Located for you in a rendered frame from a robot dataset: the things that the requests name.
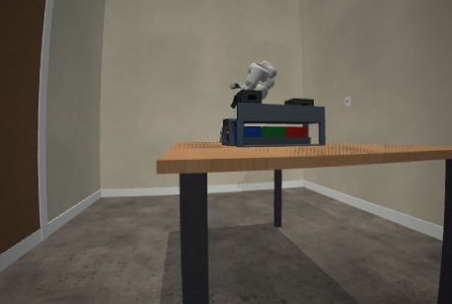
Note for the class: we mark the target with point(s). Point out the red bin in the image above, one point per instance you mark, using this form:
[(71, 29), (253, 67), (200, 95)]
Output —
[(295, 131)]

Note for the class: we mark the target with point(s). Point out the green open bin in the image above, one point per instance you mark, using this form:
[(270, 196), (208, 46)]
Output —
[(273, 131)]

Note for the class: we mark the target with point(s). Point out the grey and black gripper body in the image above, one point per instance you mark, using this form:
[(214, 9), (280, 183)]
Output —
[(246, 87)]

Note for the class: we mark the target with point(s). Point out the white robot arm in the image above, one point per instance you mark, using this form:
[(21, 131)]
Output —
[(264, 71)]

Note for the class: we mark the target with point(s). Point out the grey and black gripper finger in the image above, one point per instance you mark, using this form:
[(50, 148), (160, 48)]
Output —
[(234, 104)]

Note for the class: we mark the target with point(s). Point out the grey metal shelf rack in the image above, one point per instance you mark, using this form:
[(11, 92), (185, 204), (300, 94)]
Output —
[(274, 114)]

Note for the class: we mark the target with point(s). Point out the blue open bin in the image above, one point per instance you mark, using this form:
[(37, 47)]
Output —
[(249, 131)]

